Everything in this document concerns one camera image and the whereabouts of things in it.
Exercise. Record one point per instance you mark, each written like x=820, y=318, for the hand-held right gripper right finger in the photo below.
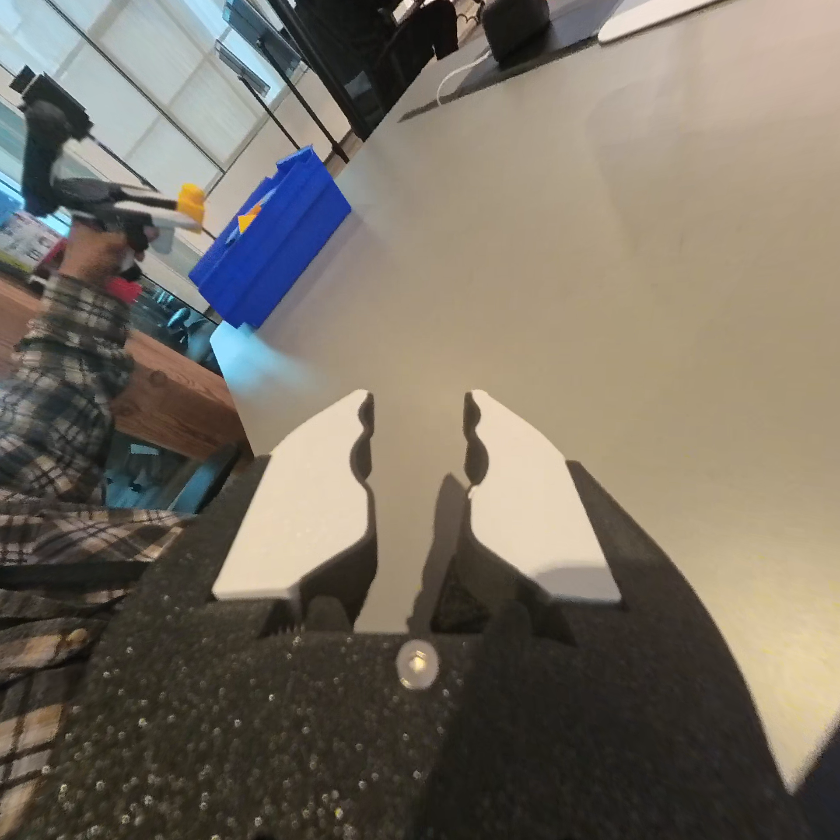
x=538, y=512

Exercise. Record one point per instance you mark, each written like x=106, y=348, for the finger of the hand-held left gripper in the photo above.
x=151, y=197
x=157, y=218

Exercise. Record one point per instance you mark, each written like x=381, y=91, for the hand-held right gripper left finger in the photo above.
x=295, y=518

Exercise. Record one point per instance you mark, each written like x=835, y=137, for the yellow one-stud block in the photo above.
x=192, y=200

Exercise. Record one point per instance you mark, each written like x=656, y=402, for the pile of coloured toy blocks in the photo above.
x=246, y=223

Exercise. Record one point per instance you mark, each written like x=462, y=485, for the blue plastic bin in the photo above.
x=282, y=249

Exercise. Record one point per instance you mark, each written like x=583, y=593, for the person's left forearm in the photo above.
x=65, y=394

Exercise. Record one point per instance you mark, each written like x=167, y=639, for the person's left hand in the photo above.
x=92, y=253

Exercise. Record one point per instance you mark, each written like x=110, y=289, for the black studio light stand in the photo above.
x=43, y=85

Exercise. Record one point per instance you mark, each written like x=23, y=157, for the tablet floor stand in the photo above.
x=262, y=26
x=243, y=65

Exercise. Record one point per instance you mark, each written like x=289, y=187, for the black pole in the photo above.
x=341, y=85

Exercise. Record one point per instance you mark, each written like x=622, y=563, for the dark grey box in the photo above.
x=515, y=29

